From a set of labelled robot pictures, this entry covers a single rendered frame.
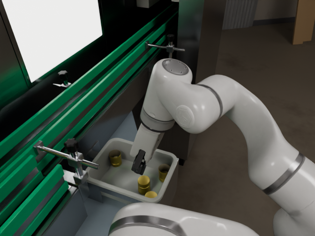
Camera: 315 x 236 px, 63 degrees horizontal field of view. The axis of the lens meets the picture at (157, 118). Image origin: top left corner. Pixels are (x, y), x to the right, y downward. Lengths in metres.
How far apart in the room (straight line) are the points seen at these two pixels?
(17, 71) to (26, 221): 0.41
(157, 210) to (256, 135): 0.24
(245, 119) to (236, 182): 1.33
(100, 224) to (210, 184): 1.12
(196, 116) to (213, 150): 1.56
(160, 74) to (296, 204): 0.29
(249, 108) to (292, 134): 1.83
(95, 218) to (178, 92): 0.45
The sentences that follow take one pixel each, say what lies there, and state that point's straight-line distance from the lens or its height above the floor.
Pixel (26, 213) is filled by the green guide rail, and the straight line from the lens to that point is 0.57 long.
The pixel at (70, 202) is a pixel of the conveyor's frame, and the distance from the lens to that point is 0.65.
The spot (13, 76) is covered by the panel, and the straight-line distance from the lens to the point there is 0.80.
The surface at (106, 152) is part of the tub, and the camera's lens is 0.79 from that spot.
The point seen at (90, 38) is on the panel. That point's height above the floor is 1.01.
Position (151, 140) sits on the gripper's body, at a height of 1.02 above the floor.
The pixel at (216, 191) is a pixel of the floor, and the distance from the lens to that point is 1.73.
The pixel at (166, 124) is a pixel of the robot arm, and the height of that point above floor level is 1.06.
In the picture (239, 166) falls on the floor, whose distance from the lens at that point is 1.91.
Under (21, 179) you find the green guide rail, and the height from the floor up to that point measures 0.94.
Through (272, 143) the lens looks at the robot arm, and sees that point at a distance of 0.43.
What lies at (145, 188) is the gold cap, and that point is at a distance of 0.73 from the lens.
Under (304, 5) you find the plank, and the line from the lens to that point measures 3.98.
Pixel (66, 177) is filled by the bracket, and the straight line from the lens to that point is 0.68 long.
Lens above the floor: 1.39
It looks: 39 degrees down
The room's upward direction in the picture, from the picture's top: straight up
